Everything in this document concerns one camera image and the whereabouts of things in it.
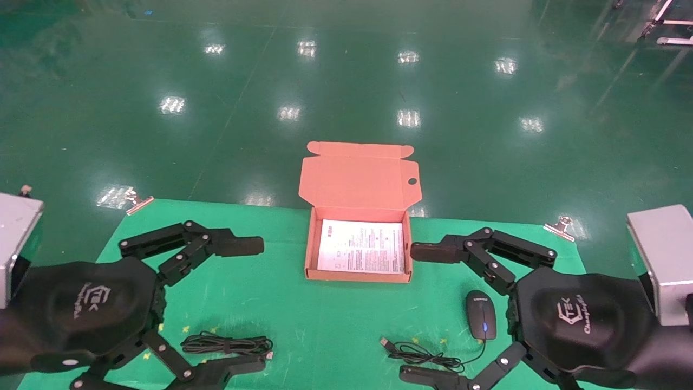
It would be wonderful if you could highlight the silver binder clip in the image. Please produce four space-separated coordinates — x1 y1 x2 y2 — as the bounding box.
125 189 155 216
542 216 576 242

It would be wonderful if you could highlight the white metal frame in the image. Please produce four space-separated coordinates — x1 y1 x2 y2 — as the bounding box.
641 0 693 47

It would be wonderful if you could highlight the black data cable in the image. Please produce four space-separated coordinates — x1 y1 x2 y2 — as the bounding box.
180 331 274 361

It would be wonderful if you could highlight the white printed leaflet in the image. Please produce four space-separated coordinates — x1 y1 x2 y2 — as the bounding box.
317 219 406 275

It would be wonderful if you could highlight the orange cardboard box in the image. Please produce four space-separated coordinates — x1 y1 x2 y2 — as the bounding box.
299 141 421 284

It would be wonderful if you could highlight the black wired mouse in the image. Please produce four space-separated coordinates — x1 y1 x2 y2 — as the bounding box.
379 290 498 373

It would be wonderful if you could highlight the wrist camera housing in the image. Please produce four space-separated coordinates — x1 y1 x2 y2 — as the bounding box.
0 193 44 310
626 204 693 327

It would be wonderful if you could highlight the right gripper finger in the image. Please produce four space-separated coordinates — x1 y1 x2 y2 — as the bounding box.
410 227 558 296
400 341 583 390

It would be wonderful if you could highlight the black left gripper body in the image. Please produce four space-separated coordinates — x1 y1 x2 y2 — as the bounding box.
0 257 166 375

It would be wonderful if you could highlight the left wrist camera housing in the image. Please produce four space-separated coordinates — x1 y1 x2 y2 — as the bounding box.
0 193 44 310

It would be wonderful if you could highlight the green table mat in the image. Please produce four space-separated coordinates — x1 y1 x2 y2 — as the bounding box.
16 198 637 390

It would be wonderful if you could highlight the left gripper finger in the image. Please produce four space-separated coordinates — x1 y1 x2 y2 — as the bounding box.
70 330 274 390
119 220 265 288

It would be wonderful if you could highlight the right wrist camera housing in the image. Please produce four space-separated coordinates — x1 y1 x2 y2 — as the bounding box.
626 204 693 327

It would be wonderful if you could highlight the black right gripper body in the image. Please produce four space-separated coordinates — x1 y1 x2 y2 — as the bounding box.
509 266 693 390

